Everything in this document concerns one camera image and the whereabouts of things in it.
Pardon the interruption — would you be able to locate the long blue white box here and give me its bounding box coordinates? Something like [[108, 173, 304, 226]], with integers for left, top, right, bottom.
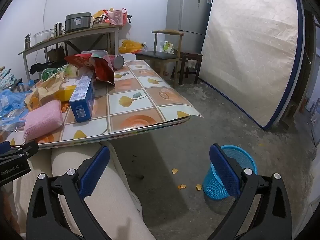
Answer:
[[69, 74, 96, 123]]

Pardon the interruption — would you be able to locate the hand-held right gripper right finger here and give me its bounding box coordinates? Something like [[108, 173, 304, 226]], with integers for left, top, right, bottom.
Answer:
[[209, 144, 293, 240]]

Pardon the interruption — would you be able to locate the grey rice cooker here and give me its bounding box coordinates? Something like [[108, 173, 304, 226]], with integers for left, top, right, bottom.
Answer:
[[65, 12, 92, 33]]

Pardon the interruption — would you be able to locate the pink plastic bag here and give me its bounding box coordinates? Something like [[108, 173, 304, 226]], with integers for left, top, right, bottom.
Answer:
[[104, 8, 127, 26]]

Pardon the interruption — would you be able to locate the red snack bag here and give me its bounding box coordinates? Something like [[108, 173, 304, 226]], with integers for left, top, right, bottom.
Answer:
[[64, 54, 115, 87]]

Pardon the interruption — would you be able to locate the tiled pattern table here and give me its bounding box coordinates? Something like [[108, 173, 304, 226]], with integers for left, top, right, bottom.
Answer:
[[0, 59, 203, 150]]

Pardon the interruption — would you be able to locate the white mattress with blue edge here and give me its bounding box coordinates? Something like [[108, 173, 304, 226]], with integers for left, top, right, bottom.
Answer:
[[200, 0, 306, 131]]

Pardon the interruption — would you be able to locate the white wall cable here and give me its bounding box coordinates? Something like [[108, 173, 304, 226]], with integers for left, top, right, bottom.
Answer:
[[43, 0, 50, 32]]

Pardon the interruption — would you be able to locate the green snack can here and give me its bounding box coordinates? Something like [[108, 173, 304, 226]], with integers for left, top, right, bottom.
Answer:
[[40, 65, 75, 82]]

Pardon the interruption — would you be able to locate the clear plastic container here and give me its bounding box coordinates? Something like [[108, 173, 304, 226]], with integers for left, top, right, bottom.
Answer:
[[81, 50, 109, 57]]

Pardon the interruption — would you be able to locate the grey refrigerator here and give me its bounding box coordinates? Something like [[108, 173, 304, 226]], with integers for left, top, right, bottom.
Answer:
[[165, 0, 212, 54]]

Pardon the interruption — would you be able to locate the yellow plastic bag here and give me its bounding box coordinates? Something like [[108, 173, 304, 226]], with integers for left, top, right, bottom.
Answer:
[[119, 39, 145, 54]]

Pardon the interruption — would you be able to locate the long grey desk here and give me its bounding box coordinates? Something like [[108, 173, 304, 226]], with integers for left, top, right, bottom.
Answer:
[[18, 24, 123, 80]]

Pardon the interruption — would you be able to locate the pink metal can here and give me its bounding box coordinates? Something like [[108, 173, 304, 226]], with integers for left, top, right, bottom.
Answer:
[[108, 54, 125, 70]]

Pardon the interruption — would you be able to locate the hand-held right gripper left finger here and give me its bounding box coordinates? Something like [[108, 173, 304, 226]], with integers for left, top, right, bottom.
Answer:
[[26, 145, 110, 240]]

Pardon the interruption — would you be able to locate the tan paper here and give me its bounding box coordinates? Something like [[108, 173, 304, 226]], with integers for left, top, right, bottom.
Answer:
[[25, 72, 66, 111]]

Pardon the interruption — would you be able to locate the large blue plastic bag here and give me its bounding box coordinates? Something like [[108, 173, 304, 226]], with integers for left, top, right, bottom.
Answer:
[[0, 80, 38, 130]]

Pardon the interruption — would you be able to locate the blue plastic mesh basket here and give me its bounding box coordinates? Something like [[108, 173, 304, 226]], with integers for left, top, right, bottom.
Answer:
[[202, 145, 257, 200]]

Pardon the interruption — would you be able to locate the yellow cardboard box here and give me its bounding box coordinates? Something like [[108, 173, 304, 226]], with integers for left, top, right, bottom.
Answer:
[[54, 85, 77, 102]]

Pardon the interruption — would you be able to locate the small yellow bag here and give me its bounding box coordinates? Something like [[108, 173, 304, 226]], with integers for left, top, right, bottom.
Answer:
[[91, 10, 107, 22]]

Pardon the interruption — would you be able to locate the wooden plank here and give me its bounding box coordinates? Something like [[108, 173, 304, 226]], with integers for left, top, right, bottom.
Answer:
[[281, 104, 300, 130]]

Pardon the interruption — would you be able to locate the clear glass bowl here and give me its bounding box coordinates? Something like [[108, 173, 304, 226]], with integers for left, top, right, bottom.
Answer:
[[33, 29, 53, 45]]

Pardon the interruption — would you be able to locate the black cloth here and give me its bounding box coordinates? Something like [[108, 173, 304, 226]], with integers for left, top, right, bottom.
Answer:
[[29, 61, 63, 75]]

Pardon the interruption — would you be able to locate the floral cloth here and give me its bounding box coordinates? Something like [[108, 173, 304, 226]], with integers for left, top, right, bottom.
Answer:
[[0, 67, 16, 88]]

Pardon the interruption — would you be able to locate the dark wooden stool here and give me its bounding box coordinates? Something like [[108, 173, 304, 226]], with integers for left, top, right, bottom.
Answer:
[[179, 51, 203, 85]]

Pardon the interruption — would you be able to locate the pink textured sponge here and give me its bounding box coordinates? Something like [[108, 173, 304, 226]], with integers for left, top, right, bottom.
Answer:
[[23, 99, 63, 140]]

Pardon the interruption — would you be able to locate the wooden chair with black seat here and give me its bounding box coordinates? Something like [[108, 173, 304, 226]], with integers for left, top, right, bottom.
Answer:
[[135, 29, 184, 85]]

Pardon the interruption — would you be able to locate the green white carton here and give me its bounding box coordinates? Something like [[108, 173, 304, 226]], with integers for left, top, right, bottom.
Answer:
[[162, 41, 174, 54]]

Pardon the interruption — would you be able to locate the white sack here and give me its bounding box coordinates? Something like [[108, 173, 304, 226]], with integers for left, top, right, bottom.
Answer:
[[155, 60, 175, 79]]

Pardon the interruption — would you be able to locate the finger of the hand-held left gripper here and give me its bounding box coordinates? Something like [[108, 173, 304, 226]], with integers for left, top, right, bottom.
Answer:
[[9, 141, 39, 161], [0, 141, 11, 156]]

